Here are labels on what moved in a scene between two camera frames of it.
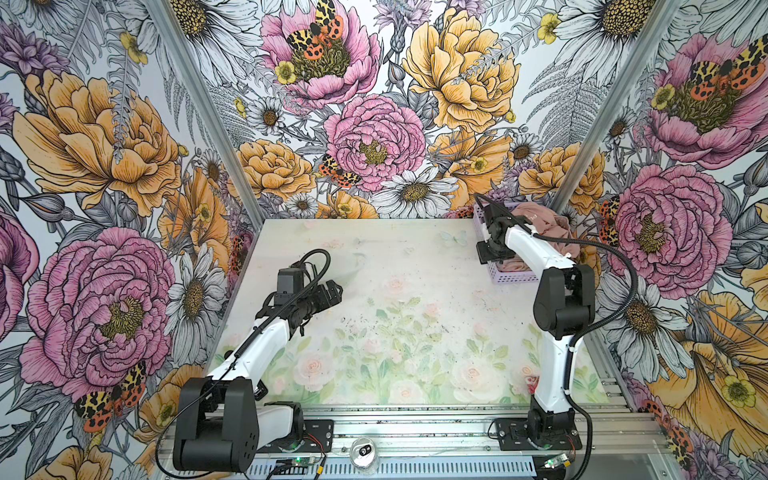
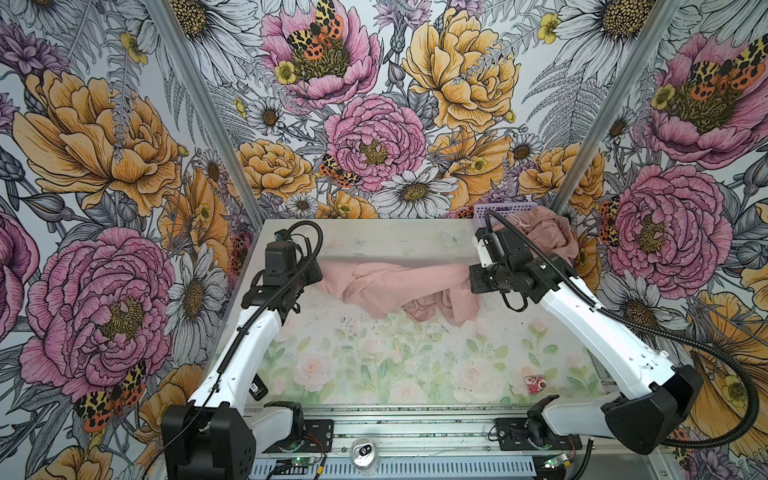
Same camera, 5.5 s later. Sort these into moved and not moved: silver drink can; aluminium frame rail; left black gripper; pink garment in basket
Moved: left black gripper
Not moved: silver drink can; pink garment in basket; aluminium frame rail
